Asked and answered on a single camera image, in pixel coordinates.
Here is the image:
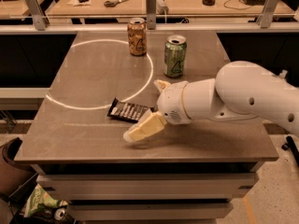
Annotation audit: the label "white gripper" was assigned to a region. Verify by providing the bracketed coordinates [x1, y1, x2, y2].
[123, 79, 191, 143]

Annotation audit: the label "upper table drawer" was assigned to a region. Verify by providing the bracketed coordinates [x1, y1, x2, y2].
[37, 173, 259, 201]

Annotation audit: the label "grey metal post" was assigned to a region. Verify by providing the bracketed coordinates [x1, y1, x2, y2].
[146, 0, 156, 30]
[24, 0, 49, 31]
[257, 0, 279, 28]

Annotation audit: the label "grey metal post left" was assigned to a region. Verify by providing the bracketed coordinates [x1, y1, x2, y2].
[24, 0, 49, 31]

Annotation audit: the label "grey metal post centre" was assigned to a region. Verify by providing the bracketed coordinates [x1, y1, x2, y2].
[146, 0, 156, 30]

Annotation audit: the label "green chip bag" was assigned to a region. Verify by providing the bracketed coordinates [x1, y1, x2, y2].
[24, 184, 67, 217]

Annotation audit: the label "scissors on back desk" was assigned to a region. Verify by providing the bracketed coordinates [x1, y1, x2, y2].
[104, 0, 130, 7]

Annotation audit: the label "table drawer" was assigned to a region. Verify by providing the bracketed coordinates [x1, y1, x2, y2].
[67, 203, 233, 221]
[37, 173, 259, 201]

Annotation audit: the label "green soda can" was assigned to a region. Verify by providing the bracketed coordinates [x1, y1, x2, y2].
[164, 35, 187, 77]

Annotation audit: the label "brown bin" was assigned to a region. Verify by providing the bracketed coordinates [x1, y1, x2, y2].
[0, 137, 37, 202]

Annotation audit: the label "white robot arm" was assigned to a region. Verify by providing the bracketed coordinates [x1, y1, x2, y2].
[123, 61, 299, 142]

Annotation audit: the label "white power adapter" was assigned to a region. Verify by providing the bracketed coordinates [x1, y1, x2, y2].
[156, 0, 168, 15]

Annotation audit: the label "lower table drawer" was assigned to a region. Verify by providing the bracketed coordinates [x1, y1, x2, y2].
[67, 203, 233, 221]

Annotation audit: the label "grey metal post right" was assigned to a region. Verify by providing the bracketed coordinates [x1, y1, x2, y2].
[257, 0, 279, 28]

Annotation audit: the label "black rxbar chocolate wrapper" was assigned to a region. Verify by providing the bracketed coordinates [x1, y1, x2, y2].
[107, 98, 152, 123]

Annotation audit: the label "orange soda can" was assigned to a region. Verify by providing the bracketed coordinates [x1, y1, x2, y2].
[127, 18, 147, 56]

